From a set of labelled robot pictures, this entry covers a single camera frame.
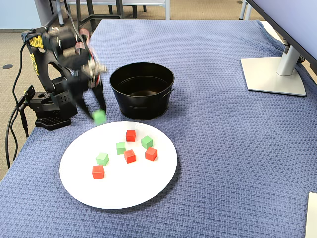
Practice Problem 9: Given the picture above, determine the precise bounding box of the thin black cable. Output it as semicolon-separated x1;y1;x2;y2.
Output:
12;42;28;107

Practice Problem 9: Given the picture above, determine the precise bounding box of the black metal bucket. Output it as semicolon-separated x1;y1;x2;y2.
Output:
109;62;175;120

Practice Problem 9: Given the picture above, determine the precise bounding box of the white round plate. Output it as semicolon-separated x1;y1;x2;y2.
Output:
58;120;178;210

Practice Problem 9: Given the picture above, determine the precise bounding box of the silver monitor stand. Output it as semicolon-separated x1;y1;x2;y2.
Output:
240;37;308;97

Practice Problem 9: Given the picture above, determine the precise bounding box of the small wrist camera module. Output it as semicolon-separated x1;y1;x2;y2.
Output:
83;63;108;75

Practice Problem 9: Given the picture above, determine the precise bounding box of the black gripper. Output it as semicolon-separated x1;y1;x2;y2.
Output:
65;56;107;119

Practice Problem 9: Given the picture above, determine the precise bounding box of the black stool frame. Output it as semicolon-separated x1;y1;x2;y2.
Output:
75;0;138;32

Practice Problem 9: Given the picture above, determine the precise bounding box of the blue woven table cloth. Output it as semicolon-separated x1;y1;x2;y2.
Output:
0;19;317;238

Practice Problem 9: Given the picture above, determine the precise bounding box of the green cube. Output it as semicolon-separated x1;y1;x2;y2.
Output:
95;152;110;166
115;141;126;155
141;135;154;150
92;109;107;124

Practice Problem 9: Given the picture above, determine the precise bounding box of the white flat object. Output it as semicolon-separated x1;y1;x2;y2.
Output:
305;192;317;238

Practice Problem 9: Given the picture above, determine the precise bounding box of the computer monitor screen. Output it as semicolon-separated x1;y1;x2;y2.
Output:
245;0;317;61

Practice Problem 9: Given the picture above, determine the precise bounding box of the white table leg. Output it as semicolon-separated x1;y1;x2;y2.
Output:
239;0;253;21

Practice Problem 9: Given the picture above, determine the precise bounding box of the white table frame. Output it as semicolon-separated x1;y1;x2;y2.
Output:
65;0;171;20

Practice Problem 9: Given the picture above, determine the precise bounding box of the pink grey ribbon cable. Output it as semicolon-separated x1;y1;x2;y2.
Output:
74;28;100;89

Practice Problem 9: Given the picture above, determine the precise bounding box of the thick black cable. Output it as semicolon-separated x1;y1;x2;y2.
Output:
4;104;29;169

